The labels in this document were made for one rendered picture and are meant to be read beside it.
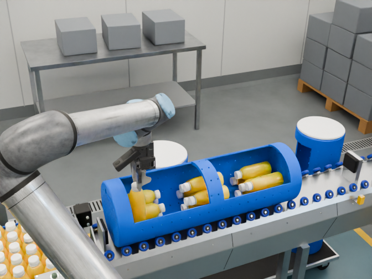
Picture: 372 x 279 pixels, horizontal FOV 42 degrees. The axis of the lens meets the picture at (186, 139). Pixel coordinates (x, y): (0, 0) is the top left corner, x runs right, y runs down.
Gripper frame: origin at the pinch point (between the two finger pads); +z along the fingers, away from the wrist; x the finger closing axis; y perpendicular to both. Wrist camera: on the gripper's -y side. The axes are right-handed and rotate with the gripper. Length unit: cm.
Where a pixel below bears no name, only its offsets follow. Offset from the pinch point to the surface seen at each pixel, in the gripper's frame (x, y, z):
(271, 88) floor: 301, 270, 123
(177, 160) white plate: 41, 35, 21
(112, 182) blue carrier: 7.4, -7.8, 1.4
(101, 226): 3.9, -14.8, 19.5
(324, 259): 24, 133, 109
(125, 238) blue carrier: -8.5, -8.0, 18.0
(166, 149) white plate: 54, 34, 21
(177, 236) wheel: -5.0, 16.2, 27.8
